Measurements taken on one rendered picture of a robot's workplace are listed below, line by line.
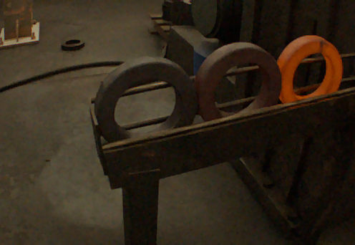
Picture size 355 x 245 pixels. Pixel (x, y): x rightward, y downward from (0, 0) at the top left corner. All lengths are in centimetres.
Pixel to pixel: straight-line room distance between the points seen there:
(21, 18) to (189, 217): 227
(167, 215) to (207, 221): 14
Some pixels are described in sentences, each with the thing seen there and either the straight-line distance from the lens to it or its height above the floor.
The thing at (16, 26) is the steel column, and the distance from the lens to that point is 323.
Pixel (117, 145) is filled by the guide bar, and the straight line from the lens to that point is 70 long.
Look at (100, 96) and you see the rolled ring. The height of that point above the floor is 67.
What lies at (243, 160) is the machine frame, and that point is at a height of 7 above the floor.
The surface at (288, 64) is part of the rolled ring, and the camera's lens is 80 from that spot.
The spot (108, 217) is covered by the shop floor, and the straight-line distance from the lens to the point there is 141.
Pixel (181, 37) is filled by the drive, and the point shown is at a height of 24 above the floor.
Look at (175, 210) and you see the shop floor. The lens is 145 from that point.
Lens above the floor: 98
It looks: 30 degrees down
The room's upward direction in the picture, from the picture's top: 5 degrees clockwise
